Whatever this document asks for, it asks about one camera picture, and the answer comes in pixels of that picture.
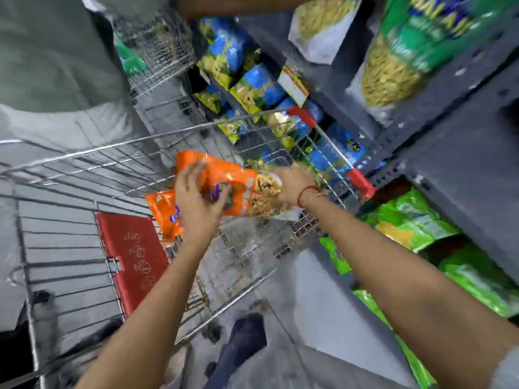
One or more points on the person's grey shirt sleeve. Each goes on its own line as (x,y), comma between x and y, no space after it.
(507,370)

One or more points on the grey metal shelf rack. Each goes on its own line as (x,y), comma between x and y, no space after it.
(458,129)

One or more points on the orange snack packet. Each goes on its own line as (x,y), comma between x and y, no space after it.
(239,186)
(164,216)

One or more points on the person's right hand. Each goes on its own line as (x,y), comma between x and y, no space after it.
(294,185)

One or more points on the person's left thumb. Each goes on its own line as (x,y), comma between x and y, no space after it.
(224,197)

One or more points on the white packet of yellow snack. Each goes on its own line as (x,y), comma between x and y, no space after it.
(324,28)

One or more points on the person's left forearm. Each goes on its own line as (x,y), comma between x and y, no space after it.
(154,311)

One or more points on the person's blue trouser leg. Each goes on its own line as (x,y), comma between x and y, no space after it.
(241,348)

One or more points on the small green packet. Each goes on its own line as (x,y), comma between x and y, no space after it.
(129,60)

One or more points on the red plastic cart seat flap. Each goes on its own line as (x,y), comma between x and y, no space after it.
(131,259)

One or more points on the person's right forearm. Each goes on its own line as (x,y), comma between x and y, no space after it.
(405,287)

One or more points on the row of blue snack packets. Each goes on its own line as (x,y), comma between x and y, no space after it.
(251,89)

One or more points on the person's left hand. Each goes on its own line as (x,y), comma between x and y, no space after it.
(196,212)

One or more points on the person's right fingers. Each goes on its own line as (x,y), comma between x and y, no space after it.
(280,186)

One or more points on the large green yellow snack packet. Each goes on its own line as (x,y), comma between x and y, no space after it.
(409,52)

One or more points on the bright green snack packet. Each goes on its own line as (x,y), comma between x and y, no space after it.
(409,222)
(413,360)
(478,279)
(335,255)

